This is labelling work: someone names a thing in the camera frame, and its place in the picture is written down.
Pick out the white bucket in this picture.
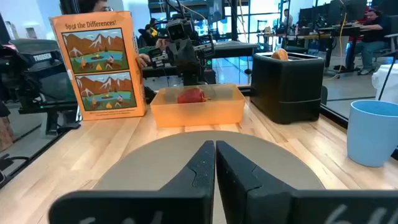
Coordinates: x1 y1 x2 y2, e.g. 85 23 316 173
371 63 398 104

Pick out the red apple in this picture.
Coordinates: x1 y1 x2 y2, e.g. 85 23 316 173
177 86 208 105

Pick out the black computer monitor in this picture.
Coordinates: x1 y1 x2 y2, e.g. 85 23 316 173
326 0 374 24

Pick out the grey office chair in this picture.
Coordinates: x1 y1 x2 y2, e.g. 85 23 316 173
373 14 398 63

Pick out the light blue cup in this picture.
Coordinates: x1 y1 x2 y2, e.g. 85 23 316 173
346 99 398 168

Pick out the toasted bagel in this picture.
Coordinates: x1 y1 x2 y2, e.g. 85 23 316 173
271 48 289 61

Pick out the black office desk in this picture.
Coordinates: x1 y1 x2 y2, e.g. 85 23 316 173
317 24 374 72

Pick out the black toaster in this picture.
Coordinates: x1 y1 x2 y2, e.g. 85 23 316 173
250 51 326 124

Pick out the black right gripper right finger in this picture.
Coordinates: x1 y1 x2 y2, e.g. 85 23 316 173
216 140 398 224

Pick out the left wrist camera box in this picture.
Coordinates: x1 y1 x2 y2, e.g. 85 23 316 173
165 18 195 42

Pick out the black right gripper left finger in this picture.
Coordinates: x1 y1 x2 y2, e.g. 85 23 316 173
48 139 216 224

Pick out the black background table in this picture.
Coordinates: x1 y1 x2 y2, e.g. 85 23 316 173
214 41 261 60

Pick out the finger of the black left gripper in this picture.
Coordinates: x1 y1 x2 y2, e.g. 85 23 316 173
186 39 200 65
173 39 187 65

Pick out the black slanted rod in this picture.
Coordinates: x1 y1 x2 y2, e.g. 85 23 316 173
377 51 398 101

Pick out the yellow floor cable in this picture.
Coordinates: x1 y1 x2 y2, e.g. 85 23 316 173
323 12 348 80

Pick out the black Trossen labelled equipment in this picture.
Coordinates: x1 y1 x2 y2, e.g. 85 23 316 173
0 39 81 136

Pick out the person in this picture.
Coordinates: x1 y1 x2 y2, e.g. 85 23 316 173
77 0 169 68
280 8 295 29
345 7 392 76

